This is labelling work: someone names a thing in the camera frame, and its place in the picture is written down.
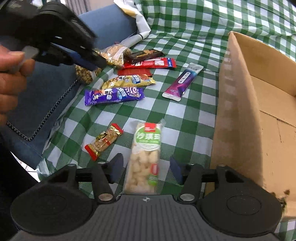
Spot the blue sofa cushion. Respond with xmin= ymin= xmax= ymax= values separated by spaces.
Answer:
xmin=1 ymin=4 xmax=137 ymax=168

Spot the purple white stick pack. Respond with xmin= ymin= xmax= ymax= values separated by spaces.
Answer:
xmin=162 ymin=63 xmax=204 ymax=102

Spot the red gold peanut bar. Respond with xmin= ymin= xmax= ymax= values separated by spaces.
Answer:
xmin=84 ymin=123 xmax=123 ymax=161

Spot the clear bag of cookies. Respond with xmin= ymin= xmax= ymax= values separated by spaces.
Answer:
xmin=94 ymin=44 xmax=132 ymax=68

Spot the green label sachima pack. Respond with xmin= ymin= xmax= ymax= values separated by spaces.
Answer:
xmin=123 ymin=119 xmax=166 ymax=194

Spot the dark brown cracker pack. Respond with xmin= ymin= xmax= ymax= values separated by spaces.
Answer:
xmin=125 ymin=49 xmax=165 ymax=64

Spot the gold snack bar wrapper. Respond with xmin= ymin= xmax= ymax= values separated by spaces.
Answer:
xmin=101 ymin=74 xmax=156 ymax=89

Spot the purple snack bar wrapper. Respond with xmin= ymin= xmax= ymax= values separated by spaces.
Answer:
xmin=84 ymin=87 xmax=144 ymax=106

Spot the clear bag of nuts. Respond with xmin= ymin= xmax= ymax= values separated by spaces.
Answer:
xmin=75 ymin=65 xmax=102 ymax=85

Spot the person's left hand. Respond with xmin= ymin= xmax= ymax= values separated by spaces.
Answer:
xmin=1 ymin=46 xmax=35 ymax=126

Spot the green white checkered cloth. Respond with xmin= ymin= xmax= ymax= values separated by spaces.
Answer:
xmin=36 ymin=0 xmax=296 ymax=241

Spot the white patterned fabric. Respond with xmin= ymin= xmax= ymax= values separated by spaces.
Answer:
xmin=113 ymin=0 xmax=151 ymax=48

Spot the cardboard box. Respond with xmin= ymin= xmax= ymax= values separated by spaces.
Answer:
xmin=210 ymin=32 xmax=295 ymax=220

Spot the red wafer pack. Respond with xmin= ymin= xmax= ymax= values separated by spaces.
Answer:
xmin=123 ymin=57 xmax=177 ymax=69

